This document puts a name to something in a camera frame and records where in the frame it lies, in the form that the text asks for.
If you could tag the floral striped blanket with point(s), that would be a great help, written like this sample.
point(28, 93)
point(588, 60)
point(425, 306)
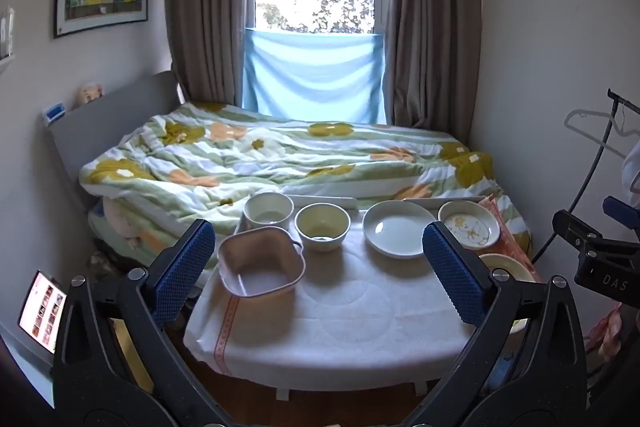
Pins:
point(300, 157)

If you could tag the white hanging garment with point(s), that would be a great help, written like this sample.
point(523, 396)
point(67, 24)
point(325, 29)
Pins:
point(631, 177)

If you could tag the pink square basin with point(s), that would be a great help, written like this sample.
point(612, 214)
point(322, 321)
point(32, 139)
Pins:
point(260, 264)

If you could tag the small plush toy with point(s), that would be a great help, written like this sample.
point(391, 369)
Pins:
point(91, 94)

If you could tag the brown curtain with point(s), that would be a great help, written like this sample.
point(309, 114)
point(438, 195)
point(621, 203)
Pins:
point(435, 32)
point(210, 7)

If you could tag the white clothes hanger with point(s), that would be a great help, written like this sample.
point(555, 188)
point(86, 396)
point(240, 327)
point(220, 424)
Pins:
point(568, 121)

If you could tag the white towel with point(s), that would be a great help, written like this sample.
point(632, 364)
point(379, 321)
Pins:
point(350, 317)

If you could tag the yellow rimmed bowl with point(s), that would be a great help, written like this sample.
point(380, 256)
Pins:
point(322, 229)

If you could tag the blue and white box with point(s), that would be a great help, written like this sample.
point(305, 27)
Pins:
point(55, 113)

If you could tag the plain white plate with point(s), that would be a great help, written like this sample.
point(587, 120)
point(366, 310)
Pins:
point(397, 229)

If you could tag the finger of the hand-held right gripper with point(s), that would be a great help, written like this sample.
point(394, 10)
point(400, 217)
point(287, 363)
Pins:
point(575, 227)
point(619, 208)

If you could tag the yellow rimmed plate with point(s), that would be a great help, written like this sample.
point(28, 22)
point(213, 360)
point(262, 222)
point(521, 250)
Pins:
point(505, 264)

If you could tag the orange floral towel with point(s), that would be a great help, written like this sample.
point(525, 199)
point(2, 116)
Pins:
point(505, 227)

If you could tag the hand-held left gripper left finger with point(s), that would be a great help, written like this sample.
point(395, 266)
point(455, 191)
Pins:
point(185, 267)

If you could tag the clear container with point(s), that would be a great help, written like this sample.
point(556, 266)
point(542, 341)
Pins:
point(6, 29)

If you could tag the plain white bowl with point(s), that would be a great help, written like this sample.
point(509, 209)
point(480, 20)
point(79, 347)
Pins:
point(267, 212)

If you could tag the light blue cloth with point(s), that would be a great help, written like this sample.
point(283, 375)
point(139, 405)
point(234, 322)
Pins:
point(315, 77)

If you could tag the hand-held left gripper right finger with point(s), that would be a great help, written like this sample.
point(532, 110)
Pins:
point(450, 277)

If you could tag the black clothes rack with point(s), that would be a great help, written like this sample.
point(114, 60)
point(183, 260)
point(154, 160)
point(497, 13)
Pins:
point(599, 154)

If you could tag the grey bed headboard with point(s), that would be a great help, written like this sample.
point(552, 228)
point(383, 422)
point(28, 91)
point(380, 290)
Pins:
point(100, 122)

